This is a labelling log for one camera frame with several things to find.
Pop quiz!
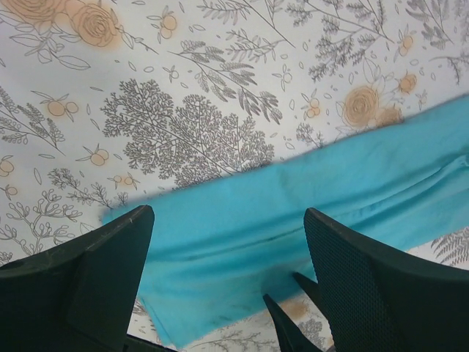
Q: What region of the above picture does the floral patterned table mat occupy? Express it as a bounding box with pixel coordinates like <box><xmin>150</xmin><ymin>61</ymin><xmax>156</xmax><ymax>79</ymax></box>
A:
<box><xmin>0</xmin><ymin>0</ymin><xmax>469</xmax><ymax>352</ymax></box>

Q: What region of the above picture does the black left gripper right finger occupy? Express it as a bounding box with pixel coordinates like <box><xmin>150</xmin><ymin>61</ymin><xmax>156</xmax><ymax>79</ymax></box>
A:
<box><xmin>303</xmin><ymin>208</ymin><xmax>468</xmax><ymax>351</ymax></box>

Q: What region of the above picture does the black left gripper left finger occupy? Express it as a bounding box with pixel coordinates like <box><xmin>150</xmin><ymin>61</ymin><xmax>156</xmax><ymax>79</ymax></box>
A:
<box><xmin>1</xmin><ymin>205</ymin><xmax>155</xmax><ymax>351</ymax></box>

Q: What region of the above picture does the teal t shirt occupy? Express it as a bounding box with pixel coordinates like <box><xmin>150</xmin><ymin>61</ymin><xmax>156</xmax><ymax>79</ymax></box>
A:
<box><xmin>100</xmin><ymin>94</ymin><xmax>469</xmax><ymax>348</ymax></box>

